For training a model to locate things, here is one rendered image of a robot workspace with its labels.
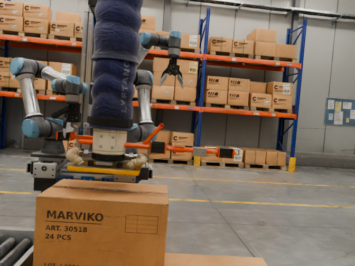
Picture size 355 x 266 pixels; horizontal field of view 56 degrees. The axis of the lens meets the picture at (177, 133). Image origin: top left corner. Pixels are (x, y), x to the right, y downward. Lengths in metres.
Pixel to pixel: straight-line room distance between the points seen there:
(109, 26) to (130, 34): 0.10
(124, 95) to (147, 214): 0.58
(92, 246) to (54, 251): 0.17
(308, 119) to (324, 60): 1.94
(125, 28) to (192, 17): 9.07
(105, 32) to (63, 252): 1.04
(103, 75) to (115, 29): 0.22
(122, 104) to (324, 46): 10.62
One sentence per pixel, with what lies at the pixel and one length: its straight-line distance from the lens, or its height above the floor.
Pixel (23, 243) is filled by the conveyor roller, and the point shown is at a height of 0.55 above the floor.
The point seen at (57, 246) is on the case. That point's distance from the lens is 1.69.
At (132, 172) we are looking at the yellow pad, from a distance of 1.61.
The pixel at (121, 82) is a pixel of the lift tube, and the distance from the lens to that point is 1.66.
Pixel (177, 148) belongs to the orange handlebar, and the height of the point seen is 1.18.
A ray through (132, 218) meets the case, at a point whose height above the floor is 0.87.
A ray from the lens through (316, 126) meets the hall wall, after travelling 11.69.
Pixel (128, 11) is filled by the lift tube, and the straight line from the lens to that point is 1.70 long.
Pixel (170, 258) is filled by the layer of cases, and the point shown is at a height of 0.54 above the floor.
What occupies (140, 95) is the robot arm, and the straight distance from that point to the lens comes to 2.42.
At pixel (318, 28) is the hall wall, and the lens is 11.96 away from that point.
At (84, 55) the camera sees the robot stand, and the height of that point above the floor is 1.72.
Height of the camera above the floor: 1.36
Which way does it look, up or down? 3 degrees down
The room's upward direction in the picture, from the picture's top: 4 degrees clockwise
